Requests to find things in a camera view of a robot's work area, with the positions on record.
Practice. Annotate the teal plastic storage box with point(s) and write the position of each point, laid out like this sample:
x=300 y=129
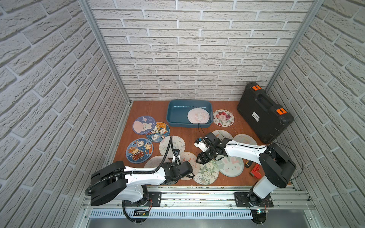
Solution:
x=177 y=113

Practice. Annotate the red black screwdriver tool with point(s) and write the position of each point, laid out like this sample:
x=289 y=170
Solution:
x=255 y=169

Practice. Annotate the green tulip coaster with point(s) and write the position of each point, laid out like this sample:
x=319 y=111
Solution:
x=207 y=173

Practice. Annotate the blue denim bears coaster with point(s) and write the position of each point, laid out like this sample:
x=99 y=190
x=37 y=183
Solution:
x=160 y=131

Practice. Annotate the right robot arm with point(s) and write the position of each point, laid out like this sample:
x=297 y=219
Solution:
x=276 y=164

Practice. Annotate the pink unicorn coaster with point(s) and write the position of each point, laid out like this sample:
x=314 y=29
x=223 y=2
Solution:
x=198 y=116

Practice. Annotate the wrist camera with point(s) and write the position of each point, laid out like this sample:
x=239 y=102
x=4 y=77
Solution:
x=200 y=143
x=176 y=154

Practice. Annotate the blue car animals coaster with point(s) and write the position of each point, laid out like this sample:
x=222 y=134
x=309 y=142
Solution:
x=139 y=151

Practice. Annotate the pink round bunny coaster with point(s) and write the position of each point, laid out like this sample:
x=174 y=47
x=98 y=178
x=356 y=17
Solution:
x=155 y=161

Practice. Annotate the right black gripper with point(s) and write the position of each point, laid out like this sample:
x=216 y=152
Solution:
x=202 y=158

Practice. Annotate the white alpaca coaster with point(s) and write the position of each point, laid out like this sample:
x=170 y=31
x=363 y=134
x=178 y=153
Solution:
x=222 y=134

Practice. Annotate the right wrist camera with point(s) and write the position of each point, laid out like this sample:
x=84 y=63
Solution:
x=200 y=143

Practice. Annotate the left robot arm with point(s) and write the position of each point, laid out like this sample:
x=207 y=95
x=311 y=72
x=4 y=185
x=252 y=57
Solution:
x=117 y=180

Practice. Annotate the purple bunny coaster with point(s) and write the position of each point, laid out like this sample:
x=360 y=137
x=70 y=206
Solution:
x=144 y=125

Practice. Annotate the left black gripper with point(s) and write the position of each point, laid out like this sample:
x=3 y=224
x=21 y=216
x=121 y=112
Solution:
x=187 y=169

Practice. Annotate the green bunny coaster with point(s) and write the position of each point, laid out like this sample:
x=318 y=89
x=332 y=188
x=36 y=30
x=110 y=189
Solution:
x=231 y=166

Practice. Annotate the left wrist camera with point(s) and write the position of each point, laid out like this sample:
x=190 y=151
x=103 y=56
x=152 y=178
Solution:
x=176 y=154

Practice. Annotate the black tool case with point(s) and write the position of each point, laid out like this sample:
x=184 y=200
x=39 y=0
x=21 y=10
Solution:
x=267 y=118

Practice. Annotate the red rose floral coaster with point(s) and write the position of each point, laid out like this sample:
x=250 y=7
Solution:
x=223 y=118

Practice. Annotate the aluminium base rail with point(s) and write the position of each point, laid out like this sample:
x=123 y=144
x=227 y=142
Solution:
x=212 y=202

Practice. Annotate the pale moon bunny coaster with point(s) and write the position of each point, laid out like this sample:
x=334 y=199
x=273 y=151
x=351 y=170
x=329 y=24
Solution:
x=246 y=139

